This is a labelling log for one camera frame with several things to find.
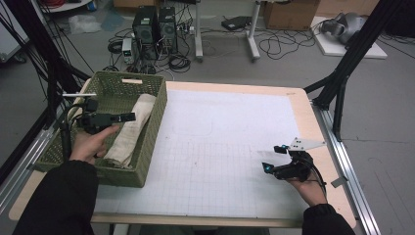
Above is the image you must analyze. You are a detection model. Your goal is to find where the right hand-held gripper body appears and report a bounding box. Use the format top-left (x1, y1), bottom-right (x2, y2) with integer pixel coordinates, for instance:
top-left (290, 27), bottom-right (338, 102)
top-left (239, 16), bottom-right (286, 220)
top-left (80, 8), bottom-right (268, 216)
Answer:
top-left (275, 137), bottom-right (327, 182)

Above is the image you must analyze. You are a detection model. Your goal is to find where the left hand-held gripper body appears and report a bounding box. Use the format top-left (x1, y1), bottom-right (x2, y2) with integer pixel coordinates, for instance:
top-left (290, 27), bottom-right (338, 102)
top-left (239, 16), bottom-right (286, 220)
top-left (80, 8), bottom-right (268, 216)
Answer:
top-left (62, 92), bottom-right (114, 135)

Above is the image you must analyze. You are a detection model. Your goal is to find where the cream printed cloth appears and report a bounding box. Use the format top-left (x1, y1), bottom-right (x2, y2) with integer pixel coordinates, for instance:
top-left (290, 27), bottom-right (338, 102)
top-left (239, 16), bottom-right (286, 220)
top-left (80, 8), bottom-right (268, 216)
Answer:
top-left (103, 93), bottom-right (157, 169)

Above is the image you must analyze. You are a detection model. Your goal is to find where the green woven basket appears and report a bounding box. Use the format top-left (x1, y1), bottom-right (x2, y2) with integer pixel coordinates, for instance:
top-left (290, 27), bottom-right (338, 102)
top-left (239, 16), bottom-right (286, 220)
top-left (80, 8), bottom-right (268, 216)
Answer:
top-left (33, 70), bottom-right (168, 189)

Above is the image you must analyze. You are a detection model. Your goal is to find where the person's left hand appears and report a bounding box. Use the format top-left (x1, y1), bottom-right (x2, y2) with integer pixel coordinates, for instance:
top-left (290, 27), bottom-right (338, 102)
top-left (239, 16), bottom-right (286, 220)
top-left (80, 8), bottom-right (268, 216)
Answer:
top-left (69, 124), bottom-right (121, 165)

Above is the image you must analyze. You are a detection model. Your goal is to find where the person's right hand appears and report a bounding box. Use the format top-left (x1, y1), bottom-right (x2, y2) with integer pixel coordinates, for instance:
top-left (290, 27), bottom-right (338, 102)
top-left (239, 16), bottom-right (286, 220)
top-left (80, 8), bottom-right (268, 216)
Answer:
top-left (287, 177), bottom-right (327, 207)

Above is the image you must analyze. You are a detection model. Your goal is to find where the white grid mat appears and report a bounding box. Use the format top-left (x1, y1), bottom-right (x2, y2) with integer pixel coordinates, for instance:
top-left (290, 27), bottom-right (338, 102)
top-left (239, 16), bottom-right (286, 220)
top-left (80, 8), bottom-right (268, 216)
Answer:
top-left (92, 89), bottom-right (311, 220)

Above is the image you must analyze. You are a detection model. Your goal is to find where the white power supply unit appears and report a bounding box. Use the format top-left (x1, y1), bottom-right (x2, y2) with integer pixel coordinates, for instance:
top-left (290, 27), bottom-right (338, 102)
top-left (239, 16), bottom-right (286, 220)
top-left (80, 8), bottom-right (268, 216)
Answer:
top-left (121, 37), bottom-right (136, 66)

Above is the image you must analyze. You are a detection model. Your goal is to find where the large black computer tower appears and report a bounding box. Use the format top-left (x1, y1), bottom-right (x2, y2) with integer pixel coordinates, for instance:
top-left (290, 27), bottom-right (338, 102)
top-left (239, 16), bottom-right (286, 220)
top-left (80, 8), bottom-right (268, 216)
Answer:
top-left (131, 5), bottom-right (160, 61)

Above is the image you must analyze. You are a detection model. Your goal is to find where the slim black computer tower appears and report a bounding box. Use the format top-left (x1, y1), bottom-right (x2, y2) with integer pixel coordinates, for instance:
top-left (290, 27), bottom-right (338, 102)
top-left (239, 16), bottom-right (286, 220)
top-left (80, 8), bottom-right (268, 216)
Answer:
top-left (159, 6), bottom-right (179, 55)

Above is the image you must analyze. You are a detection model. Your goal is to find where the clear plastic bag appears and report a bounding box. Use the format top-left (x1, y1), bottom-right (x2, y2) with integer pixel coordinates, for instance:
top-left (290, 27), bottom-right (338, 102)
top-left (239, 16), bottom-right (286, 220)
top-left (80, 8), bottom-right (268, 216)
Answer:
top-left (68, 14), bottom-right (102, 34)

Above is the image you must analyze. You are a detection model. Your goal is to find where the white desk leg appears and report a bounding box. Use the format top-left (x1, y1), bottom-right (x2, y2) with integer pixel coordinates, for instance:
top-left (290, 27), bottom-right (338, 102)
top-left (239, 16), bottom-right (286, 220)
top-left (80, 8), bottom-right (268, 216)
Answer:
top-left (246, 0), bottom-right (262, 62)
top-left (194, 0), bottom-right (204, 63)

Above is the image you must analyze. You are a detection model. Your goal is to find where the white floor board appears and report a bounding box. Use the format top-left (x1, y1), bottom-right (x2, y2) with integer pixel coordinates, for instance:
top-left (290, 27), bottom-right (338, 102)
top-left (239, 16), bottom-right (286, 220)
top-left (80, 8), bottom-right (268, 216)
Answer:
top-left (311, 16), bottom-right (389, 60)

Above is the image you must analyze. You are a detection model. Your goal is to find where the black flat device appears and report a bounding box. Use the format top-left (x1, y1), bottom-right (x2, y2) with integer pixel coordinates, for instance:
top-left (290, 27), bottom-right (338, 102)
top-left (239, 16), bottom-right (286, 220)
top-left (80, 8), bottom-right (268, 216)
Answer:
top-left (220, 15), bottom-right (253, 32)

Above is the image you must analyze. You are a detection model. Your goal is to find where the brown cardboard box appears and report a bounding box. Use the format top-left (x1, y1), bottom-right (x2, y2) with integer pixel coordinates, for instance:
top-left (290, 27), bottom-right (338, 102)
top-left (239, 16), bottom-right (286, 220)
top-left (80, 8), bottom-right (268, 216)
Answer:
top-left (263, 0), bottom-right (321, 31)

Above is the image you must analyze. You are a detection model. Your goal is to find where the grey robot head shell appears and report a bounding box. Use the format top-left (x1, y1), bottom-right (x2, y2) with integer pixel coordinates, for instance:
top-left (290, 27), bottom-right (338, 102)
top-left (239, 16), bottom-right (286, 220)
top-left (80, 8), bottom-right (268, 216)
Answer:
top-left (319, 12), bottom-right (368, 45)

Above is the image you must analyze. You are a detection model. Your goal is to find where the right hand-held gripper black cable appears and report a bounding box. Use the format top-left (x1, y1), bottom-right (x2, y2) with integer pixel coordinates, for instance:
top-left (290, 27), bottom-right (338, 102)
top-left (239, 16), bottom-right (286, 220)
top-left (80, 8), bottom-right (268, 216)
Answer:
top-left (309, 160), bottom-right (328, 197)

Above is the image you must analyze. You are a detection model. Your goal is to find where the hand-held gripper black cable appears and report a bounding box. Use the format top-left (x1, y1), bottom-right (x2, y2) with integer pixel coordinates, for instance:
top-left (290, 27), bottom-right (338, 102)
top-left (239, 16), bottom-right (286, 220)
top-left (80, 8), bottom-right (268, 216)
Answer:
top-left (59, 104), bottom-right (87, 163)
top-left (309, 160), bottom-right (328, 197)

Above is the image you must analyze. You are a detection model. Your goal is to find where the left hand-held gripper black cable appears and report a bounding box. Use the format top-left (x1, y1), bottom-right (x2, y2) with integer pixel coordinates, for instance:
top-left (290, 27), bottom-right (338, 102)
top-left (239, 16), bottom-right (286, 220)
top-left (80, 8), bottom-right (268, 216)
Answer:
top-left (59, 104), bottom-right (87, 163)

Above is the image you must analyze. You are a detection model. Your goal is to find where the grey metal bracket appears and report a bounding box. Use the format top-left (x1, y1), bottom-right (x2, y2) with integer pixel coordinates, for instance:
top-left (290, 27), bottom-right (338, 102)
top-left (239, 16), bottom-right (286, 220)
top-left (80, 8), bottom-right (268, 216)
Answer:
top-left (330, 175), bottom-right (349, 189)

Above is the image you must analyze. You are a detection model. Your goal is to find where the aluminium rail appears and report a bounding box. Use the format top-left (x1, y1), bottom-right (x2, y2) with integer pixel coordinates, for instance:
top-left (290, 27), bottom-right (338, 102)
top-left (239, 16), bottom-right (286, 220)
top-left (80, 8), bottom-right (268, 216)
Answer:
top-left (0, 126), bottom-right (55, 213)
top-left (312, 102), bottom-right (381, 235)

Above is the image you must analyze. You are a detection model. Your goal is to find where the black metal stand with cables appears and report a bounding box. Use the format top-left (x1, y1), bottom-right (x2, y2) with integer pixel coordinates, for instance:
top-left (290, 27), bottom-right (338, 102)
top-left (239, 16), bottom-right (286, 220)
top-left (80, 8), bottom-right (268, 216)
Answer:
top-left (0, 0), bottom-right (91, 130)

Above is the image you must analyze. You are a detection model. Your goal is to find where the coiled black cable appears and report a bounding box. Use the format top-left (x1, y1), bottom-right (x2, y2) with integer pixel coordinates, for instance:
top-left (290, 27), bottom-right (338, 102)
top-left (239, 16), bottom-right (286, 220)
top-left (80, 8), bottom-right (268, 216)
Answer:
top-left (167, 53), bottom-right (192, 73)

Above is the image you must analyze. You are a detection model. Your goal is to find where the black floor cable tangle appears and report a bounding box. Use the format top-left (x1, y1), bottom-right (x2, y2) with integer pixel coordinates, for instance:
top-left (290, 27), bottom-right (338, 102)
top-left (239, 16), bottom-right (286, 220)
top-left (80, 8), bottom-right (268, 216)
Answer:
top-left (257, 28), bottom-right (316, 61)

